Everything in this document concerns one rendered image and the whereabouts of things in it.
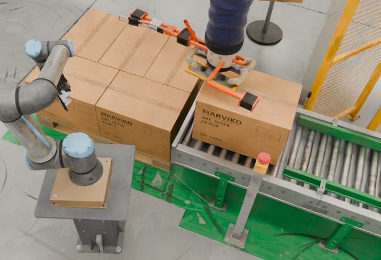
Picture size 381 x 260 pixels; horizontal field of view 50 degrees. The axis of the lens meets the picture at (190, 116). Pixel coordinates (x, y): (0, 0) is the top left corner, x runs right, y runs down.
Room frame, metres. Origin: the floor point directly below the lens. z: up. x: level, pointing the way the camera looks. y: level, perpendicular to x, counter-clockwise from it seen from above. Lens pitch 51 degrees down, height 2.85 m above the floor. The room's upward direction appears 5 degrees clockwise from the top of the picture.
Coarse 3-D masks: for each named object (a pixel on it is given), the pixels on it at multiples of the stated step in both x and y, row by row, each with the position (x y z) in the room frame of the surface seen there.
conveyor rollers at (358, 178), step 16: (192, 128) 1.76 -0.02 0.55; (320, 144) 1.73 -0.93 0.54; (336, 144) 1.74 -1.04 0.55; (352, 144) 1.75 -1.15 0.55; (288, 160) 1.57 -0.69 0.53; (304, 160) 1.58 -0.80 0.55; (320, 160) 1.59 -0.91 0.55; (336, 160) 1.60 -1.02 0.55; (368, 192) 1.38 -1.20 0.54; (368, 208) 1.26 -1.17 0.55
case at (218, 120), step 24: (216, 96) 1.72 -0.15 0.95; (264, 96) 1.76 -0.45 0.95; (288, 96) 1.78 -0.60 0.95; (216, 120) 1.63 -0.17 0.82; (240, 120) 1.59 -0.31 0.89; (264, 120) 1.56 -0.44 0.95; (288, 120) 1.58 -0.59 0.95; (216, 144) 1.63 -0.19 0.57; (240, 144) 1.58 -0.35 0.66; (264, 144) 1.54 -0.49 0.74
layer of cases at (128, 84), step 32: (96, 32) 2.69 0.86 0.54; (128, 32) 2.72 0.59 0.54; (96, 64) 2.31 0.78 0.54; (128, 64) 2.34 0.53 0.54; (160, 64) 2.38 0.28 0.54; (96, 96) 1.98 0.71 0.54; (128, 96) 2.01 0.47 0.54; (160, 96) 2.04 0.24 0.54; (192, 96) 2.15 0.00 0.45; (96, 128) 1.90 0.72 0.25; (128, 128) 1.82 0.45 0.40; (160, 128) 1.74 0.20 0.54
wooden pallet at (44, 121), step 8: (40, 120) 2.06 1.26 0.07; (48, 120) 2.03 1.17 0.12; (56, 128) 2.03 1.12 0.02; (64, 128) 2.04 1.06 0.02; (72, 128) 1.97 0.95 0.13; (96, 136) 1.90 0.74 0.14; (136, 152) 1.86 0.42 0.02; (144, 160) 1.79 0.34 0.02; (152, 160) 1.80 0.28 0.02; (160, 160) 1.74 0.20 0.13; (160, 168) 1.74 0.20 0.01; (168, 168) 1.72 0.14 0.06
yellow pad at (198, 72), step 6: (198, 66) 1.81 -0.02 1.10; (204, 66) 1.79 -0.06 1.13; (192, 72) 1.76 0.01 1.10; (198, 72) 1.76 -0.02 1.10; (204, 72) 1.77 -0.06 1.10; (204, 78) 1.72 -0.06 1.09; (222, 78) 1.71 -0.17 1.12; (228, 78) 1.74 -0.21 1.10; (222, 84) 1.69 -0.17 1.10; (234, 90) 1.65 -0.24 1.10
